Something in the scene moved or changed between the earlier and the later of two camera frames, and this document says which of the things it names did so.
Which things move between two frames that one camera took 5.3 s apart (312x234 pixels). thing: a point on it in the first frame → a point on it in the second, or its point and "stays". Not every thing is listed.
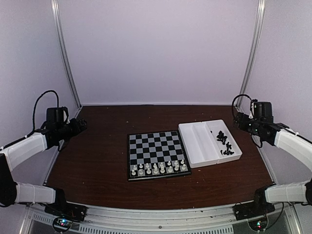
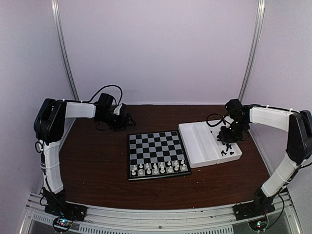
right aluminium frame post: (261, 7) stays
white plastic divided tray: (208, 143) stays
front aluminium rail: (35, 221) stays
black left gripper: (77, 129) → (122, 124)
